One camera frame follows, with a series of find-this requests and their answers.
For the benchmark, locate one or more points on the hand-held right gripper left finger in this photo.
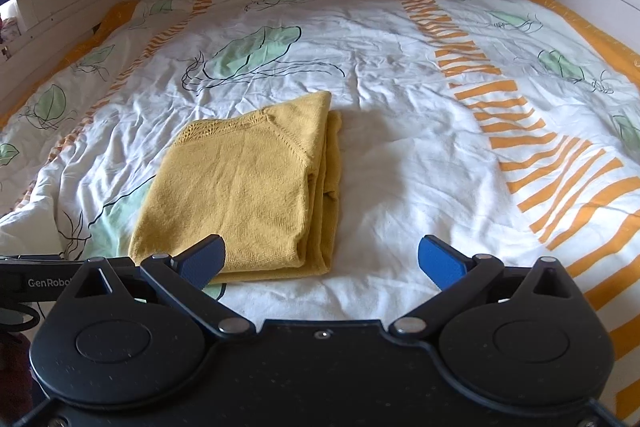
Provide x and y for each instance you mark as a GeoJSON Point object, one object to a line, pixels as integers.
{"type": "Point", "coordinates": [205, 259]}

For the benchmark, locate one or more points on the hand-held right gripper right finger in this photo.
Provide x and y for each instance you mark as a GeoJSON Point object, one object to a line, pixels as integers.
{"type": "Point", "coordinates": [440, 264]}

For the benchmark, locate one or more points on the yellow knit sweater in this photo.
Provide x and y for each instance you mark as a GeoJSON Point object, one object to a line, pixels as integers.
{"type": "Point", "coordinates": [240, 187]}

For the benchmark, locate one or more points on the dark red cloth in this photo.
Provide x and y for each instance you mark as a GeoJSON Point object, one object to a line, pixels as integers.
{"type": "Point", "coordinates": [15, 372]}

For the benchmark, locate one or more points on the white leaf printed duvet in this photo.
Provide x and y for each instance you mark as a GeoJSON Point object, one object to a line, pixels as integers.
{"type": "Point", "coordinates": [390, 117]}

